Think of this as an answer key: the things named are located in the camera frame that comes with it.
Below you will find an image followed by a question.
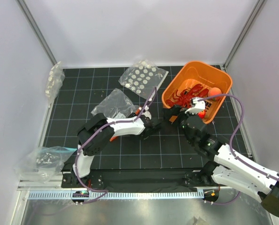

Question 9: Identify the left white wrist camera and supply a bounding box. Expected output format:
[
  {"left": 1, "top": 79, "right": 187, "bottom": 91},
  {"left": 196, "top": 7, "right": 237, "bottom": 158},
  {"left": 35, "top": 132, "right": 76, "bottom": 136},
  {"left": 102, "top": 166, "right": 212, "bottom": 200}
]
[{"left": 135, "top": 106, "right": 152, "bottom": 119}]

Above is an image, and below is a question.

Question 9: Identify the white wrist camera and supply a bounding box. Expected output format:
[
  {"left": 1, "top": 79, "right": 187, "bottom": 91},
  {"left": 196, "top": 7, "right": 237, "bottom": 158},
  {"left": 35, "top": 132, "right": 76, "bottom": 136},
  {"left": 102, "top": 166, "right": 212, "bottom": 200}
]
[
  {"left": 135, "top": 106, "right": 152, "bottom": 119},
  {"left": 185, "top": 97, "right": 205, "bottom": 115}
]

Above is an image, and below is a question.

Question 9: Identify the orange zip top bag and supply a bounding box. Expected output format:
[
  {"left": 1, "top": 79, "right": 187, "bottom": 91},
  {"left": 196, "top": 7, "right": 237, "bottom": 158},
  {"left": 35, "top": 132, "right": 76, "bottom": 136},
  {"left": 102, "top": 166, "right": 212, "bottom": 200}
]
[{"left": 90, "top": 88, "right": 142, "bottom": 143}]

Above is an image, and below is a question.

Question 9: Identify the clear bag at wall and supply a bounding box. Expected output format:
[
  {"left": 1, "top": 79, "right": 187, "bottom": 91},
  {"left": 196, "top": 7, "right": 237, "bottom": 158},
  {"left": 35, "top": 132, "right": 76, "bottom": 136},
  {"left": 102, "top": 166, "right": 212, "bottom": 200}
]
[{"left": 45, "top": 61, "right": 65, "bottom": 107}]

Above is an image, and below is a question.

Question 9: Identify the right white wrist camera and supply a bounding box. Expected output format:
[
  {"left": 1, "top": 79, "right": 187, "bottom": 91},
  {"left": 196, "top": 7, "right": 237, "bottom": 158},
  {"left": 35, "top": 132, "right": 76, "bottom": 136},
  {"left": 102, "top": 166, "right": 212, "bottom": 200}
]
[{"left": 185, "top": 97, "right": 205, "bottom": 115}]

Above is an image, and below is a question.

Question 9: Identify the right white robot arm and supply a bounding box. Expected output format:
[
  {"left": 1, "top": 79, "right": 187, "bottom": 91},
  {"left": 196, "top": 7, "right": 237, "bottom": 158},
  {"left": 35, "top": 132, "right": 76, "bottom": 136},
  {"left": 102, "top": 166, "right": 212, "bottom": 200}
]
[{"left": 163, "top": 105, "right": 279, "bottom": 217}]

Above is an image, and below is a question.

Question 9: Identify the red toy apple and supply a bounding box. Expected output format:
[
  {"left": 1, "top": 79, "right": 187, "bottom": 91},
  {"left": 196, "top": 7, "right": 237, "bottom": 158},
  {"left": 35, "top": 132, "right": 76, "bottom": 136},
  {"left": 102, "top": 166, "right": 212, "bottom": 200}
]
[{"left": 198, "top": 110, "right": 206, "bottom": 119}]

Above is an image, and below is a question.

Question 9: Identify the slotted cable duct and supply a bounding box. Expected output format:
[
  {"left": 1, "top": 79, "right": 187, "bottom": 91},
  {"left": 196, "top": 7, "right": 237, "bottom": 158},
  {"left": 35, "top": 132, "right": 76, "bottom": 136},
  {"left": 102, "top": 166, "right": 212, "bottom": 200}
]
[{"left": 28, "top": 189, "right": 204, "bottom": 200}]

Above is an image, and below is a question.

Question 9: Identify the blue zip clear bag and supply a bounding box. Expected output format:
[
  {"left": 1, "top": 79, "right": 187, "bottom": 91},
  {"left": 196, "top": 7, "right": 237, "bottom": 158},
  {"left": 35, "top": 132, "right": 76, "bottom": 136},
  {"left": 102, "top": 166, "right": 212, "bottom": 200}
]
[{"left": 14, "top": 146, "right": 76, "bottom": 183}]

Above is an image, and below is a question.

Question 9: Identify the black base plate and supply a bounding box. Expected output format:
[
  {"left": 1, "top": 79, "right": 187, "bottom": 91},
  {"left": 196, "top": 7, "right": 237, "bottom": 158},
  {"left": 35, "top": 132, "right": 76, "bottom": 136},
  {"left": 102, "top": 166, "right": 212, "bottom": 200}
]
[{"left": 60, "top": 167, "right": 229, "bottom": 190}]

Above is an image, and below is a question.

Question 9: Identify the orange plastic basket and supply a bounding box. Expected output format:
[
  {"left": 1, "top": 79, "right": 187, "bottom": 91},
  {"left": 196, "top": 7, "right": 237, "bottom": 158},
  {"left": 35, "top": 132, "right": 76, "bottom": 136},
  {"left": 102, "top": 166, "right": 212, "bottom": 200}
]
[{"left": 161, "top": 61, "right": 233, "bottom": 124}]

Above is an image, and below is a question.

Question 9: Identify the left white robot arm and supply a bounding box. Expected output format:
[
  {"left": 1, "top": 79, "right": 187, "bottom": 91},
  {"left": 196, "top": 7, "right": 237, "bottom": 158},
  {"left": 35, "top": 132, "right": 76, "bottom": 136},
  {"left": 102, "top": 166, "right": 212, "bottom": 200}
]
[{"left": 72, "top": 113, "right": 162, "bottom": 188}]

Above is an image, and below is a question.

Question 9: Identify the white dotted zip bag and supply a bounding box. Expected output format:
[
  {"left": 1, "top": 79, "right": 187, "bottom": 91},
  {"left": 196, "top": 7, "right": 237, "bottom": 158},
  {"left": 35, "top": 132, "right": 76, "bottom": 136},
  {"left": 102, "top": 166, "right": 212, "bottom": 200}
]
[{"left": 119, "top": 59, "right": 169, "bottom": 100}]

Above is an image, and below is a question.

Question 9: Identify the red toy lobster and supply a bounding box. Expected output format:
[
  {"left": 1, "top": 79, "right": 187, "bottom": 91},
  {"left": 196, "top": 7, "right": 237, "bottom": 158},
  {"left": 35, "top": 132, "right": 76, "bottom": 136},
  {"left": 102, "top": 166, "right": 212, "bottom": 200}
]
[{"left": 165, "top": 84, "right": 209, "bottom": 108}]

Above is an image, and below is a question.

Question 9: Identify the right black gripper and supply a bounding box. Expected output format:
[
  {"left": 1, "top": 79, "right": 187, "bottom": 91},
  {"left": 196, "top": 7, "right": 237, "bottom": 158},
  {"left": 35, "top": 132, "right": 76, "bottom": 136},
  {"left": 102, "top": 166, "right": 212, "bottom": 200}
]
[{"left": 162, "top": 104, "right": 199, "bottom": 145}]

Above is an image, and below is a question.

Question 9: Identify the toy peach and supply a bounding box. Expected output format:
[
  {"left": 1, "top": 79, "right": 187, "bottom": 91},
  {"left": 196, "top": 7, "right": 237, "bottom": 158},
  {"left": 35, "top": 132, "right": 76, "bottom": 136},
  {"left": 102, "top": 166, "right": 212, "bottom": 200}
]
[{"left": 208, "top": 87, "right": 222, "bottom": 101}]

